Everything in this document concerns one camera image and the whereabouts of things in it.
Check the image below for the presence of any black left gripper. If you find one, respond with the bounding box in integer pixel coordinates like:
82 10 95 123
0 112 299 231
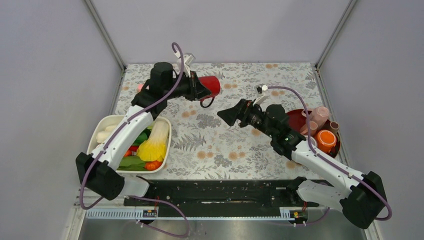
164 70 212 102

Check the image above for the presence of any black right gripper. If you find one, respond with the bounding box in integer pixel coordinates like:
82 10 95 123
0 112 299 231
216 98 276 139

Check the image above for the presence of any red enamel mug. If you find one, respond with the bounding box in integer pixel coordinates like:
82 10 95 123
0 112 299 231
200 76 221 108

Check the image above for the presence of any pink textured mug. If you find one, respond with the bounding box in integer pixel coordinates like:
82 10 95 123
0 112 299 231
300 106 330 136

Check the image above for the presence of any small orange cup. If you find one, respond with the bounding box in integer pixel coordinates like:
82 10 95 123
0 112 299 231
314 129 337 154

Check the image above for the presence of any brown glazed ceramic mug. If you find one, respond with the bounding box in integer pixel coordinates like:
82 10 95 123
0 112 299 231
328 121 340 135

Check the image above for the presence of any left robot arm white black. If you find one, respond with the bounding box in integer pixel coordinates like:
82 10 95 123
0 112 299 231
75 62 221 206

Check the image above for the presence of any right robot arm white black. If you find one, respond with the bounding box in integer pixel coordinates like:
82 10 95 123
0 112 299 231
217 99 388 229

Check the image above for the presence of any floral fern tablecloth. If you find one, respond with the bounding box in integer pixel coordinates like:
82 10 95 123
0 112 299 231
111 62 332 181

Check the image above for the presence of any pink capped sauce bottle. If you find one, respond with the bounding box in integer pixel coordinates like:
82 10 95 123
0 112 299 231
137 83 147 93

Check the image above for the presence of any round red plate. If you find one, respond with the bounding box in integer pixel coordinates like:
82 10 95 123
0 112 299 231
287 109 341 158

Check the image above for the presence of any white green toy bok choy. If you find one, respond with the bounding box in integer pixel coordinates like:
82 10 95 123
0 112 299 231
132 128 151 146

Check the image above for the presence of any yellow toy cabbage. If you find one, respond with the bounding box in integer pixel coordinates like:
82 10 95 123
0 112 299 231
136 121 169 162

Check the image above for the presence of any red toy tomato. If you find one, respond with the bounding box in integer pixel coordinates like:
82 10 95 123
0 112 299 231
144 160 163 171

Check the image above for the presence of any green toy leaf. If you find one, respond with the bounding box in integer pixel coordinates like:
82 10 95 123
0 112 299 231
117 156 147 172

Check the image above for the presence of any white rectangular vegetable tray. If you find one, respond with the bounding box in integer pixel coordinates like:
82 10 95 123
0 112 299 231
86 115 172 174

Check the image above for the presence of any white toy radish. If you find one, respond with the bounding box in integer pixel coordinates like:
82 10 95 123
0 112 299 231
95 124 118 144

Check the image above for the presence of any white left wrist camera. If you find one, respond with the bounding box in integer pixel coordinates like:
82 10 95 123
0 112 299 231
174 52 196 78

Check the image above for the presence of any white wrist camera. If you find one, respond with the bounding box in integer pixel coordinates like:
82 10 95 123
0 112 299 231
253 84 269 105
174 52 196 78

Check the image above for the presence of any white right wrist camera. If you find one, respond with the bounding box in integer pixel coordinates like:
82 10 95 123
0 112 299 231
253 84 269 105

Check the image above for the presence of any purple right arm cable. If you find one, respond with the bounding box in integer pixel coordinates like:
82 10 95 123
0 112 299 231
266 85 393 222

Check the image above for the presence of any slotted white cable duct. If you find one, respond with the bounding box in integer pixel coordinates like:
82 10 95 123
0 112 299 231
85 207 309 222

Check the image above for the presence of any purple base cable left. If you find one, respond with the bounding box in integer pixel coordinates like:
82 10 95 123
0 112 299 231
127 195 192 237

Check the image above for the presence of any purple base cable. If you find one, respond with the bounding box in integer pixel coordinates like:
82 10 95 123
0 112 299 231
288 206 332 228
127 195 192 237

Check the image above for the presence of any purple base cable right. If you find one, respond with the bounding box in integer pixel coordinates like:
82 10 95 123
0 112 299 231
288 206 332 228

